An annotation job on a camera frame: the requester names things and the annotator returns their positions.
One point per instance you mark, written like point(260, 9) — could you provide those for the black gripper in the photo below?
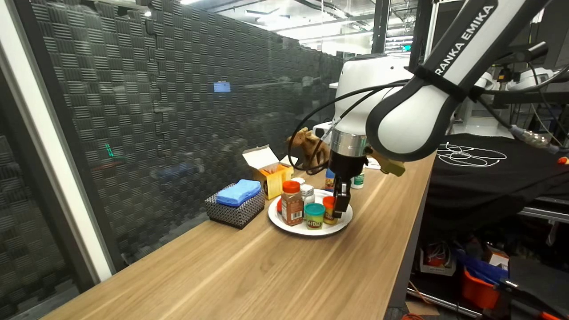
point(349, 167)

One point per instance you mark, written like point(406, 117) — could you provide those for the orange-lid dough container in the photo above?
point(330, 205)

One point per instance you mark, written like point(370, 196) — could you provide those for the teal-lid dough container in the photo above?
point(314, 215)

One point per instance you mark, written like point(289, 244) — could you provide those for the orange-lid spice bottle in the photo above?
point(292, 205)

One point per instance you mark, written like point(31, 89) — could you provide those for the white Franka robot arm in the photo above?
point(410, 117)

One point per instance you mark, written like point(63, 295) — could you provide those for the white paper plate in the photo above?
point(308, 231)

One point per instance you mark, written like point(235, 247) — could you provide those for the green-label white supplement bottle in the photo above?
point(358, 180)

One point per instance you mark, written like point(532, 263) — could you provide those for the brown moose plush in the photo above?
point(308, 151)

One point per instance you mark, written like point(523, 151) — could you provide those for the yellow open cardboard box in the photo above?
point(273, 180)

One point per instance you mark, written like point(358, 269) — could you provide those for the blue sponge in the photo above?
point(239, 192)

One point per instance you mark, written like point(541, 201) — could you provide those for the black cloth covered table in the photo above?
point(491, 189)

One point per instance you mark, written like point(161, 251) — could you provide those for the orange storage bin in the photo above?
point(481, 292)

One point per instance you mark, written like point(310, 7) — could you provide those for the small orange object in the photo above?
point(562, 160)

